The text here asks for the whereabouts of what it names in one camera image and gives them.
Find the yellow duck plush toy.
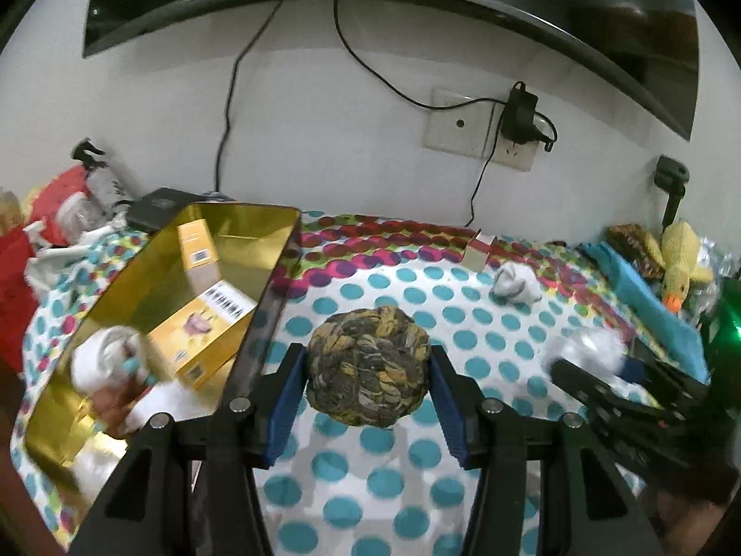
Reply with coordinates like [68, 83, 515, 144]
[644, 220, 713, 314]

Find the beige wall socket plate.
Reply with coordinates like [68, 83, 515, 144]
[422, 88, 543, 172]

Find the black set-top box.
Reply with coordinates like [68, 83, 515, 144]
[126, 187, 202, 234]

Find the gold metal tin box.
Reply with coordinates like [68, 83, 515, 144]
[20, 202, 301, 486]

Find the small white sock bundle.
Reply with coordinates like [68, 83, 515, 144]
[491, 261, 541, 305]

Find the red plastic bag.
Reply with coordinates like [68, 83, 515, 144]
[0, 164, 89, 373]

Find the yellow grey rope ball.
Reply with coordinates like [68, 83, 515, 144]
[307, 305, 431, 428]

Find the teal cloth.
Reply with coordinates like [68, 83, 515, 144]
[579, 241, 710, 383]

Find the black spray bottle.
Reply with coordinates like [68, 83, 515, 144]
[70, 138, 135, 216]

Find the white cloth pile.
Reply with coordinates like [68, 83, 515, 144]
[23, 215, 128, 300]

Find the black clamp stand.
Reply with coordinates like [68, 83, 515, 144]
[653, 154, 690, 230]

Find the black power adapter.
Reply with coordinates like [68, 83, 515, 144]
[500, 82, 559, 152]

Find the clear plastic bag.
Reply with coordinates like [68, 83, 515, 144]
[541, 328, 628, 382]

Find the brown snack packet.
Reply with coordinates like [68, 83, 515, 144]
[605, 223, 663, 281]

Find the polka dot bed sheet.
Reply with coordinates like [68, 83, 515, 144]
[10, 211, 678, 555]

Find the yellow smiling medicine box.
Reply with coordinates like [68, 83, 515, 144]
[148, 280, 257, 389]

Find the red cigarette box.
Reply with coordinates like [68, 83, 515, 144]
[461, 230, 496, 272]

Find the black hanging cable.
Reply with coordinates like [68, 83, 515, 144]
[214, 0, 285, 195]

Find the black adapter cable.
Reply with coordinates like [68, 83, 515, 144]
[331, 0, 509, 229]

